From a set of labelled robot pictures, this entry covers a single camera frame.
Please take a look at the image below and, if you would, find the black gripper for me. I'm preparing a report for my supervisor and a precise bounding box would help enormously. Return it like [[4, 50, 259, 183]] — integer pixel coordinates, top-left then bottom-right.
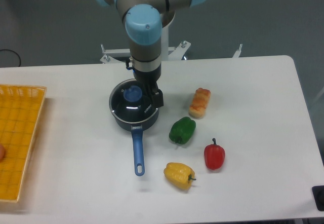
[[126, 57, 164, 108]]

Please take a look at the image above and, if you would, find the glass lid with blue knob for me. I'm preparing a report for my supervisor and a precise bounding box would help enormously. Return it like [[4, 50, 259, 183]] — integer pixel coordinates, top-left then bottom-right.
[[109, 79, 159, 124]]

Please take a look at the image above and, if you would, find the dark saucepan with blue handle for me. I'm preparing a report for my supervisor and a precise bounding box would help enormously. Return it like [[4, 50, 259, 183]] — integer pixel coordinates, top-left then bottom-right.
[[114, 117, 158, 176]]

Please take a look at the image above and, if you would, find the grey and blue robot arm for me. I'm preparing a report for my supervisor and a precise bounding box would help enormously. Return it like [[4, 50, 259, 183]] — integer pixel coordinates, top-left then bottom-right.
[[97, 0, 206, 108]]

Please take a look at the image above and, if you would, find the toy bread loaf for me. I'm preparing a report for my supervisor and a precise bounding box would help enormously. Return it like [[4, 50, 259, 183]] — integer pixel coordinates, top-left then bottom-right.
[[188, 88, 211, 119]]

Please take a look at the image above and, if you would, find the green toy bell pepper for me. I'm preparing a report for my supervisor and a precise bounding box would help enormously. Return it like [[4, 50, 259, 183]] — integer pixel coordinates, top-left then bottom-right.
[[169, 117, 196, 145]]

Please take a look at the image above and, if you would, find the red toy bell pepper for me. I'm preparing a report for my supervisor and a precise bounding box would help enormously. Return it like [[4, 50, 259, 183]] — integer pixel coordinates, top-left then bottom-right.
[[204, 138, 226, 171]]

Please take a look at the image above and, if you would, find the yellow toy bell pepper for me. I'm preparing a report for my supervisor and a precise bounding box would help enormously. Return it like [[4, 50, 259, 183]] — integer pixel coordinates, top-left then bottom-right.
[[164, 162, 196, 191]]

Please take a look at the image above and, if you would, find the yellow woven basket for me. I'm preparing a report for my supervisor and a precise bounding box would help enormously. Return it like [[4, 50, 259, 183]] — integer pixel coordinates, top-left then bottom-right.
[[1, 84, 47, 203]]

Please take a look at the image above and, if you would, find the orange round object in basket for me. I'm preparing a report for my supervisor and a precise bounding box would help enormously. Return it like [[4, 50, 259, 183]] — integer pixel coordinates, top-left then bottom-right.
[[0, 144, 6, 161]]

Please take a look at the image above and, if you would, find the black device at table edge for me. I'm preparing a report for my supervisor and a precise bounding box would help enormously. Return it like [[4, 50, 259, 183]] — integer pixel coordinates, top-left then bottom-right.
[[312, 185, 324, 211]]

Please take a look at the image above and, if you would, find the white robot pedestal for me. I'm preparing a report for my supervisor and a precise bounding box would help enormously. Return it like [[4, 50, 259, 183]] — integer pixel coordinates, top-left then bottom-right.
[[160, 12, 175, 61]]

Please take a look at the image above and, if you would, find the white metal base frame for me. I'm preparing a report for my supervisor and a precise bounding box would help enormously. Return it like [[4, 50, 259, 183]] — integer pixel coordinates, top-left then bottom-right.
[[99, 40, 244, 63]]

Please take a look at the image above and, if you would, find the black cable on floor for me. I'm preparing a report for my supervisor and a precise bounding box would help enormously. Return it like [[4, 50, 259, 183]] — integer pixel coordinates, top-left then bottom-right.
[[0, 49, 22, 67]]

